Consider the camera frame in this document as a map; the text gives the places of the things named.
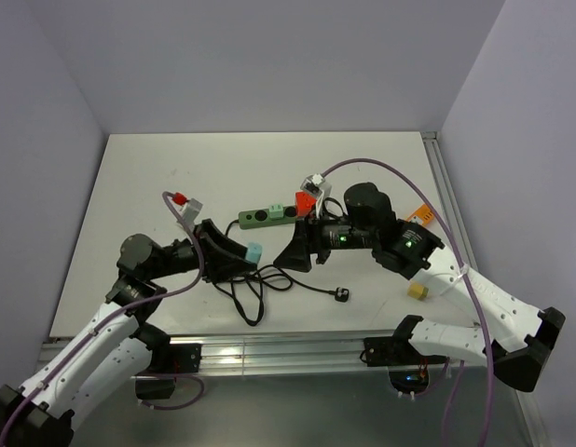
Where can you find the red cube socket adapter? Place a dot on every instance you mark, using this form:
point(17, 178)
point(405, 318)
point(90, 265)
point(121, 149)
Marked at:
point(305, 204)

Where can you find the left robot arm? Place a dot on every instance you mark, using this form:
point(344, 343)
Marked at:
point(49, 407)

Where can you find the aluminium side rail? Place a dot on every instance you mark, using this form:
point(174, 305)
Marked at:
point(447, 196)

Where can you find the orange power strip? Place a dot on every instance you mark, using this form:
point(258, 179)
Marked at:
point(422, 216)

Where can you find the green wall charger plug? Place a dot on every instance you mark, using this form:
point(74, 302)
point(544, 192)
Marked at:
point(275, 211)

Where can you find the aluminium front rail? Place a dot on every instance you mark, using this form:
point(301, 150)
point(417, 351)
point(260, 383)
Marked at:
point(322, 352)

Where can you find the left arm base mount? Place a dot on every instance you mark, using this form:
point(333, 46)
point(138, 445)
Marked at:
point(172, 365)

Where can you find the teal wall charger plug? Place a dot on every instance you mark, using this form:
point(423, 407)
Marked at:
point(253, 253)

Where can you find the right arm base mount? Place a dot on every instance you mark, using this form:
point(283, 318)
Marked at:
point(411, 374)

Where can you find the green power strip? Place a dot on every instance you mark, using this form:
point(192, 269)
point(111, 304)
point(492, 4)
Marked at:
point(255, 219)

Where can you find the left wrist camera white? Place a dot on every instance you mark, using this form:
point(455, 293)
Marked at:
point(189, 210)

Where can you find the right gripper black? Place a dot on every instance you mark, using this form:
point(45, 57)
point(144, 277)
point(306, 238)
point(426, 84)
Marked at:
point(296, 255)

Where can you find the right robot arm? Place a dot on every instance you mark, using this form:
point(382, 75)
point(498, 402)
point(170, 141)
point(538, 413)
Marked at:
point(515, 338)

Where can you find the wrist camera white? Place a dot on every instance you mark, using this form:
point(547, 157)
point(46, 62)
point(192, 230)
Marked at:
point(189, 210)
point(318, 188)

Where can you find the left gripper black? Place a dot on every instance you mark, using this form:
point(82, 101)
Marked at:
point(219, 264)

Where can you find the yellow plug adapter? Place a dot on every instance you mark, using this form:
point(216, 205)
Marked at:
point(418, 291)

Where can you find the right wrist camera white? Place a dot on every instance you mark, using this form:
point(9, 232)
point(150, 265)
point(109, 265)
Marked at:
point(318, 188)

